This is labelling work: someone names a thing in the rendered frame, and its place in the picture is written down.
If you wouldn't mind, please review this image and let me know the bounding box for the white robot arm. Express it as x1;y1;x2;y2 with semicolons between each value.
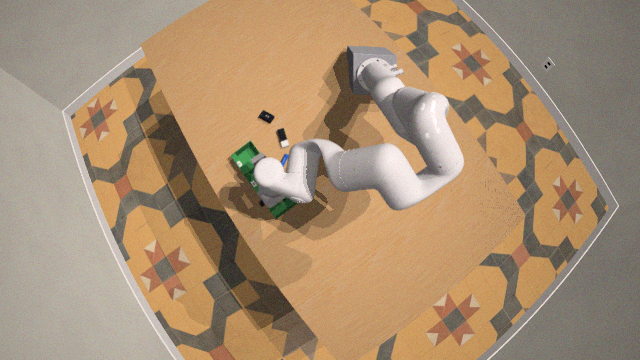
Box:
251;58;464;210

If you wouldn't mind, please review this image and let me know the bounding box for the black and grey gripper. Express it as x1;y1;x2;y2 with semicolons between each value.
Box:
259;195;286;208

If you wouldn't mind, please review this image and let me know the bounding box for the green rack of bins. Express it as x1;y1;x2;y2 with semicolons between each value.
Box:
231;141;297;219

